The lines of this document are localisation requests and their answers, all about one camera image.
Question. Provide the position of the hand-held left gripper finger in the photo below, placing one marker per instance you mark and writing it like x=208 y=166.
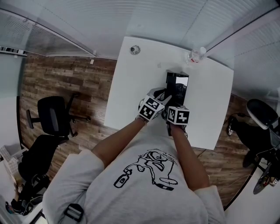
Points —
x=158 y=93
x=167 y=99

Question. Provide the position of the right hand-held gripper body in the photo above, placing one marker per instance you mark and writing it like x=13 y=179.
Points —
x=179 y=116

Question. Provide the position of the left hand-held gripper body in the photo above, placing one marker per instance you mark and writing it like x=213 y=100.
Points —
x=151 y=108

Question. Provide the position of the black phone handset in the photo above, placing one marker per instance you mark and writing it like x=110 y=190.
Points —
x=171 y=87

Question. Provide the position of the person's right forearm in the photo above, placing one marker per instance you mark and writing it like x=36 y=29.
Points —
x=188 y=159

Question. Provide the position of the person's left forearm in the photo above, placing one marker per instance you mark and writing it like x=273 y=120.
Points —
x=118 y=142

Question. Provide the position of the black phone base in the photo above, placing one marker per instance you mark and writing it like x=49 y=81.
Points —
x=182 y=92

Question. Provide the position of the white table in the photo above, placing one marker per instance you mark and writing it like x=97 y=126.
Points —
x=131 y=87

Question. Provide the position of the clear water bottle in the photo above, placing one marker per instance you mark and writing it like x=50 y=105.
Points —
x=195 y=55

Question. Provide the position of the grey printed t-shirt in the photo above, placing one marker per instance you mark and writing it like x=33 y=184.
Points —
x=131 y=203

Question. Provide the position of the black office chair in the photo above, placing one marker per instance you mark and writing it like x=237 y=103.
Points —
x=51 y=116

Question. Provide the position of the white curved desk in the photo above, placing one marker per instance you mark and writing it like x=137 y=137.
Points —
x=251 y=207

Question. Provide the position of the dark equipment pile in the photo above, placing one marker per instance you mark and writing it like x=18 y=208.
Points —
x=32 y=192

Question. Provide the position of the shelf of binders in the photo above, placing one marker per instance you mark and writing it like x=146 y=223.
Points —
x=11 y=50

